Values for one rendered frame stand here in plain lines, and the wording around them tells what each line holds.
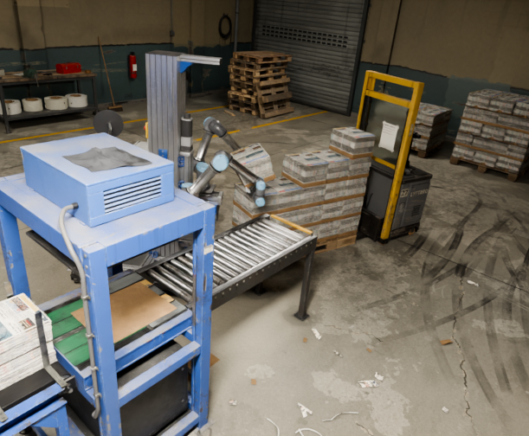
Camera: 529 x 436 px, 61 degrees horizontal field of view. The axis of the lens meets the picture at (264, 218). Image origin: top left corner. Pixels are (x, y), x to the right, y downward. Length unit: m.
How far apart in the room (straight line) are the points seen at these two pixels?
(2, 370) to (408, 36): 9.91
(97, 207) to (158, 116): 1.89
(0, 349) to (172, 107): 2.22
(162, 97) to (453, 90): 7.72
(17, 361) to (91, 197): 0.87
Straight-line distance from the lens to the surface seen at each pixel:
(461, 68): 10.46
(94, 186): 1.96
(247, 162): 3.84
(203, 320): 2.53
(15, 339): 2.32
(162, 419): 2.95
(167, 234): 2.05
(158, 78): 3.72
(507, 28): 10.24
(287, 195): 4.33
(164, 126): 3.79
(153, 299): 2.81
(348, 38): 11.47
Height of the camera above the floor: 2.48
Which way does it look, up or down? 26 degrees down
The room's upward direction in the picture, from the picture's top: 5 degrees clockwise
